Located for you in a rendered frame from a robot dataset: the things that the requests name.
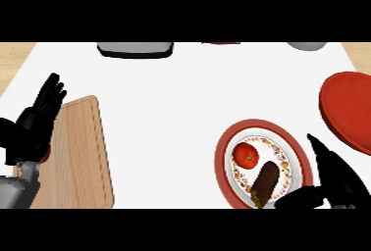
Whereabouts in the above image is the small red object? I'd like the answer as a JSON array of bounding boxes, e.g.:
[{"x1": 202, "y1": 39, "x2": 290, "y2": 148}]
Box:
[{"x1": 38, "y1": 146, "x2": 52, "y2": 165}]

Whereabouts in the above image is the wooden cutting board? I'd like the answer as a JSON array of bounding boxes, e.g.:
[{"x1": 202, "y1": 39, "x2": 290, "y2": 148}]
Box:
[{"x1": 12, "y1": 94, "x2": 115, "y2": 210}]

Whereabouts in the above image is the grey round object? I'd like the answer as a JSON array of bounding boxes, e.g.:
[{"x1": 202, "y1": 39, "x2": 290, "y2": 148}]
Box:
[{"x1": 285, "y1": 41, "x2": 329, "y2": 52}]

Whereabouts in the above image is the red bowl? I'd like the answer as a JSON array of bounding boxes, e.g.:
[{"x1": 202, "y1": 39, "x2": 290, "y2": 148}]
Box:
[{"x1": 318, "y1": 71, "x2": 371, "y2": 157}]

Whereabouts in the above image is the red tomato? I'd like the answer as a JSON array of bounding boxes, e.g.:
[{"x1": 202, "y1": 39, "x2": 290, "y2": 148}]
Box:
[{"x1": 232, "y1": 141, "x2": 260, "y2": 171}]

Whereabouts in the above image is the dark red object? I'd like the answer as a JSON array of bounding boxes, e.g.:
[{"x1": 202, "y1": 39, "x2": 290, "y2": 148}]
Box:
[{"x1": 199, "y1": 41, "x2": 242, "y2": 46}]

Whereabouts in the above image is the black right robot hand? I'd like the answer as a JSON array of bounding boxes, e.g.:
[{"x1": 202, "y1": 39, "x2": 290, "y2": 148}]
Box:
[{"x1": 272, "y1": 132, "x2": 371, "y2": 210}]

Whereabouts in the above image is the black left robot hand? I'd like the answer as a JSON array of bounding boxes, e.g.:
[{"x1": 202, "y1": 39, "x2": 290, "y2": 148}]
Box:
[{"x1": 0, "y1": 72, "x2": 68, "y2": 167}]

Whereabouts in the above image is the red-rimmed floral plate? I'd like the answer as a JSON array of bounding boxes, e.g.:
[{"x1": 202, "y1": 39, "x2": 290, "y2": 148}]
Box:
[{"x1": 213, "y1": 118, "x2": 315, "y2": 210}]

